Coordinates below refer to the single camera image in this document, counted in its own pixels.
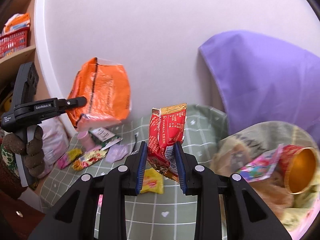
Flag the lilac plastic wrapper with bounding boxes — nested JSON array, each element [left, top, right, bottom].
[[105, 144, 129, 163]]

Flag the yellow red candy wrapper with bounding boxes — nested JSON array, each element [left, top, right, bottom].
[[72, 150, 108, 171]]

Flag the yellow snack wrapper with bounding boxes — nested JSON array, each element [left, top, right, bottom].
[[140, 168, 164, 194]]

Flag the black snack wrapper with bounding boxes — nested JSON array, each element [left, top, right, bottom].
[[131, 132, 139, 154]]

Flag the green white milk carton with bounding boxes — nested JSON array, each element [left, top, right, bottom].
[[89, 127, 122, 150]]

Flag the pink cartoon wrapper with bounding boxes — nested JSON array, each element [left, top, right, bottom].
[[237, 144, 284, 183]]

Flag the red snack wrapper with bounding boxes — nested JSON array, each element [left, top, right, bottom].
[[148, 103, 187, 181]]

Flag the orange snack bag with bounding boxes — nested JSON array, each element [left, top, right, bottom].
[[67, 57, 131, 132]]

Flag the red gold paper cup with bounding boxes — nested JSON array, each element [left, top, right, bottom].
[[279, 145, 317, 194]]

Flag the yellow lined trash bin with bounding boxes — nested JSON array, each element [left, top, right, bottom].
[[210, 121, 319, 239]]

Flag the left hand brown glove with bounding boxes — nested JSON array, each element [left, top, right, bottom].
[[1, 126, 45, 178]]

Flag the pink caterpillar toy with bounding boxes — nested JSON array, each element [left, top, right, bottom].
[[98, 194, 103, 208]]

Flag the yellow box on shelf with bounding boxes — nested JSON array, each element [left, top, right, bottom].
[[0, 91, 13, 113]]

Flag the white plastic bag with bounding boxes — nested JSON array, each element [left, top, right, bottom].
[[38, 118, 69, 179]]

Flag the green checkered tablecloth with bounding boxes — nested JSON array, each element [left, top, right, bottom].
[[40, 105, 227, 239]]

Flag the pink small jar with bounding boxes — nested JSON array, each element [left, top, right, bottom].
[[77, 131, 96, 151]]

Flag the red plastic basket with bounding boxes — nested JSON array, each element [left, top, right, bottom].
[[0, 27, 30, 58]]

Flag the orange white packages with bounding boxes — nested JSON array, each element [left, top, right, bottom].
[[2, 12, 30, 35]]

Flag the pink floral bedding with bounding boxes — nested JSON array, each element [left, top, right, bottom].
[[290, 201, 319, 240]]

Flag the wooden shelf unit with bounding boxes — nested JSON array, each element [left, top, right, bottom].
[[1, 0, 52, 113]]

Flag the purple pillow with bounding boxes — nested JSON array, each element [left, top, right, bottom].
[[199, 31, 319, 141]]

